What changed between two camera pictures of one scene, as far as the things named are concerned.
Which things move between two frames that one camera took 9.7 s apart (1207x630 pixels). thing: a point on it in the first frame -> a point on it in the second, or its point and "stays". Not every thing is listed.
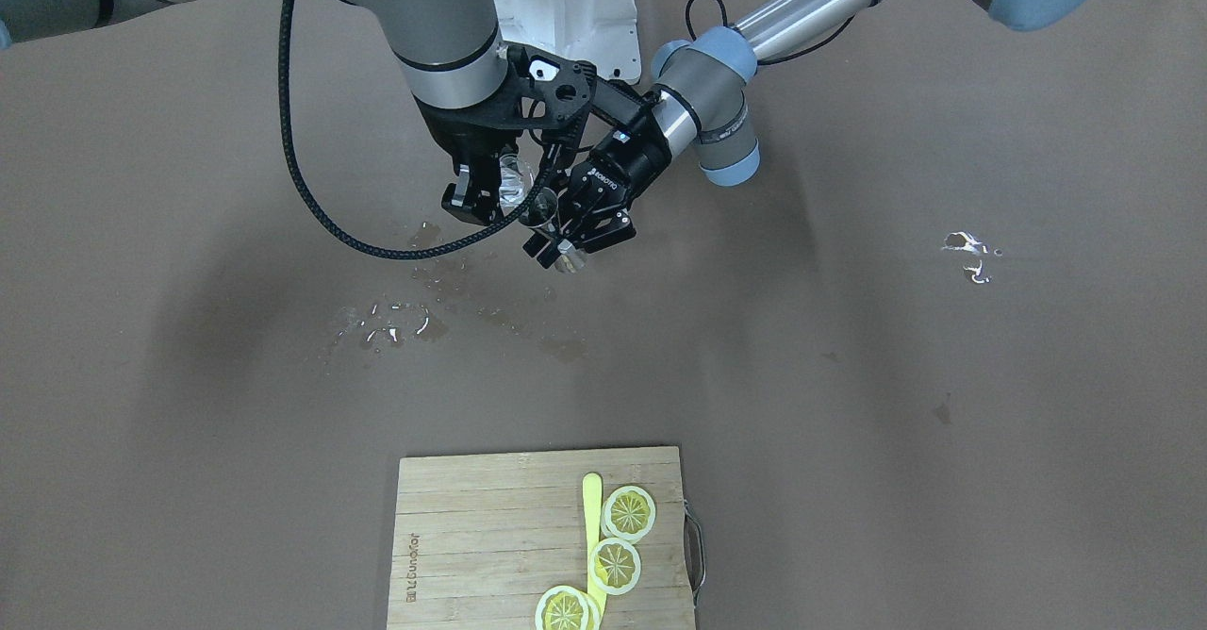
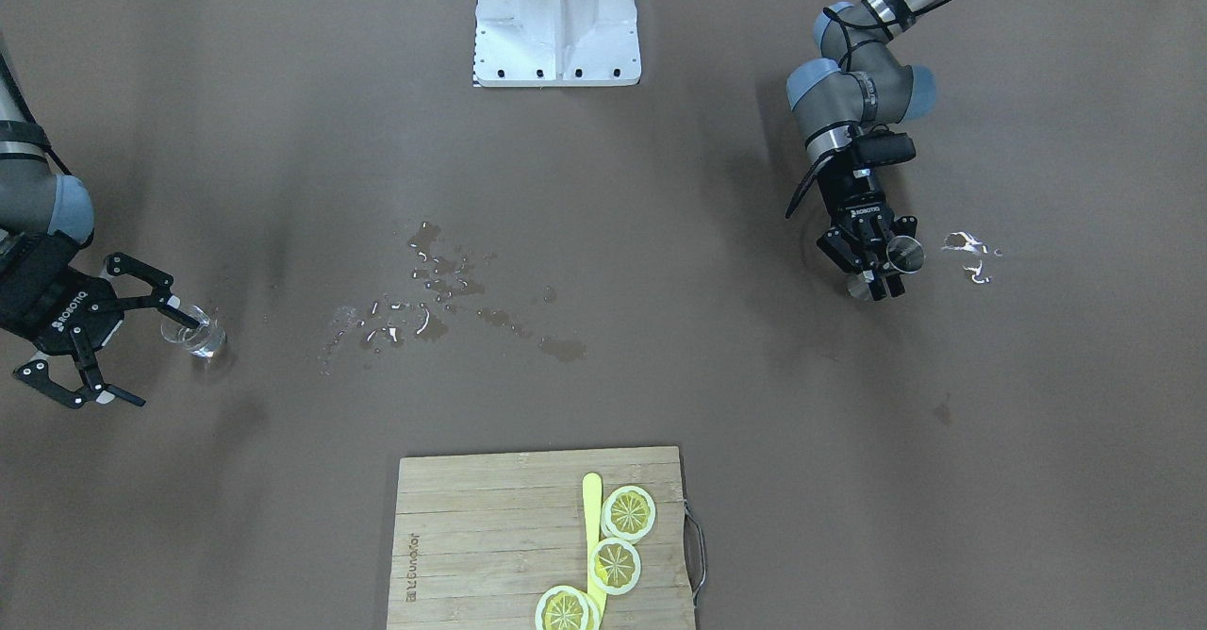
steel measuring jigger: [539, 209] -> [905, 255]
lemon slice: [615, 566] stays
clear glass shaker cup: [514, 179] -> [203, 341]
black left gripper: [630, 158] -> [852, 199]
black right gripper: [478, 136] -> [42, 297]
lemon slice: [628, 512] stays
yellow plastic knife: [592, 494] stays
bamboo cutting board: [478, 538] stays
